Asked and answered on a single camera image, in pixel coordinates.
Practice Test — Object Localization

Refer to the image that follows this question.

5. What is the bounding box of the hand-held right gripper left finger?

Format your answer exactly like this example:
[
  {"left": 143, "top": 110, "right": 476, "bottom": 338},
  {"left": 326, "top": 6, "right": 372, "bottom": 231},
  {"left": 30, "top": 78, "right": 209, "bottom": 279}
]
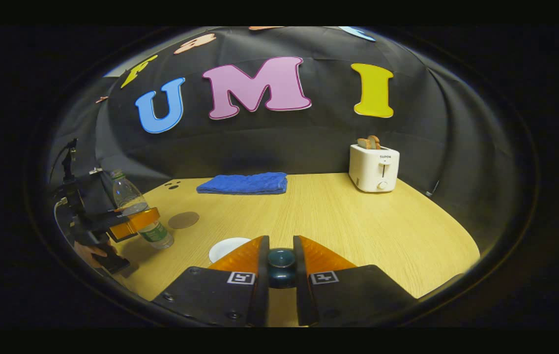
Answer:
[{"left": 153, "top": 235, "right": 270, "bottom": 327}]

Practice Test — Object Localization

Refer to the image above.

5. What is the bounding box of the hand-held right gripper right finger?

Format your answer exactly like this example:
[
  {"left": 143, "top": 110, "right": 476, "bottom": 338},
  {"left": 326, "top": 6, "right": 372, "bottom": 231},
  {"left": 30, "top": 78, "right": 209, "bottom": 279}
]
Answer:
[{"left": 293, "top": 235, "right": 417, "bottom": 327}]

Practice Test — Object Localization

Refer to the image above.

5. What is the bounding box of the dark teal teacup lid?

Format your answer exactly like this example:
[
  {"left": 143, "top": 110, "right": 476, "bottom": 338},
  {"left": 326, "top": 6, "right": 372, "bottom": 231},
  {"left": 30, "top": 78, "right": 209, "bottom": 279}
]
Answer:
[{"left": 266, "top": 247, "right": 297, "bottom": 290}]

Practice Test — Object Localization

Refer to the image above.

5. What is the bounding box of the clear plastic water bottle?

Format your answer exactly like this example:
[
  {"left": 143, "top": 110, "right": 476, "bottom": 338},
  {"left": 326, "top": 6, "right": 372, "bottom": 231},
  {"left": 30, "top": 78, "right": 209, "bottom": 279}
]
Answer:
[{"left": 111, "top": 169, "right": 175, "bottom": 250}]

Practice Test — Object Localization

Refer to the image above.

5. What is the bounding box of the round brown coaster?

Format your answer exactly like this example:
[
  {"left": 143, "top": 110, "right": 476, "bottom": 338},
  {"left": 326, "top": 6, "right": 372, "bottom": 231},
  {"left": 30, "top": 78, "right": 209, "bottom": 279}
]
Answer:
[{"left": 168, "top": 211, "right": 200, "bottom": 230}]

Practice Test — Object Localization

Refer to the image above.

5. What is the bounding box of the teacup with white inside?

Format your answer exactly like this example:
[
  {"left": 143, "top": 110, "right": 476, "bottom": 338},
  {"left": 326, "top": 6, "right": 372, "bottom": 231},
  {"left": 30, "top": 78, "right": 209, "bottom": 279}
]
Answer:
[{"left": 208, "top": 237, "right": 252, "bottom": 264}]

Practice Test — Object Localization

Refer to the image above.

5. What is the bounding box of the folded blue towel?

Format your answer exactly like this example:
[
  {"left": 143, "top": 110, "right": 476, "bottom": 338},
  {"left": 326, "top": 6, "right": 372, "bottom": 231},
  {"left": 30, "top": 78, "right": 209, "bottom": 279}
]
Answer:
[{"left": 196, "top": 172, "right": 289, "bottom": 196}]

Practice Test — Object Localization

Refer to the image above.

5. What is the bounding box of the white toaster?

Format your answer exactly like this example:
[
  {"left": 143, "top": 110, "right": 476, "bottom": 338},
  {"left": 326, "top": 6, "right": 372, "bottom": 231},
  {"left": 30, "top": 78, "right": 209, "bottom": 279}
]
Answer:
[{"left": 349, "top": 144, "right": 401, "bottom": 193}]

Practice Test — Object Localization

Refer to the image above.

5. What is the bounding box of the black backdrop cloth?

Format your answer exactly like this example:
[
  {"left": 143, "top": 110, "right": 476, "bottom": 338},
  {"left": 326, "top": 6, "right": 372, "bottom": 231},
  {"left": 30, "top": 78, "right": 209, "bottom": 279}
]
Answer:
[{"left": 46, "top": 26, "right": 521, "bottom": 256}]

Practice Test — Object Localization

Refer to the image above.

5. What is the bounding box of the white cable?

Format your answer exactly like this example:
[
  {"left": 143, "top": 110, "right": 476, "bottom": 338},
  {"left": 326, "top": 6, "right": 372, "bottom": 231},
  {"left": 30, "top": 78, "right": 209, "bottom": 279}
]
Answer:
[{"left": 53, "top": 197, "right": 71, "bottom": 242}]

